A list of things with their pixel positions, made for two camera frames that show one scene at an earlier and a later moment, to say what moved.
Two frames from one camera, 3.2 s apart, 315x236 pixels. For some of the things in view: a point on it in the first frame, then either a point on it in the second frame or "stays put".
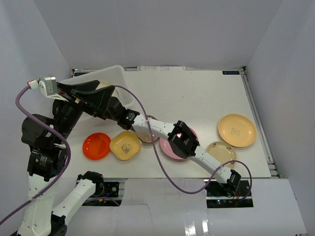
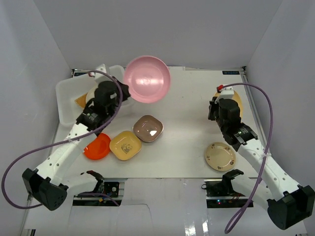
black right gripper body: x=113 y=117 → x=213 y=111
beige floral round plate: x=222 y=152 stays put
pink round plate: x=167 y=148 → x=148 y=78
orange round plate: x=96 y=146 stays put
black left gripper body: x=68 y=96 → x=123 y=90
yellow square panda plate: x=125 y=145 stays put
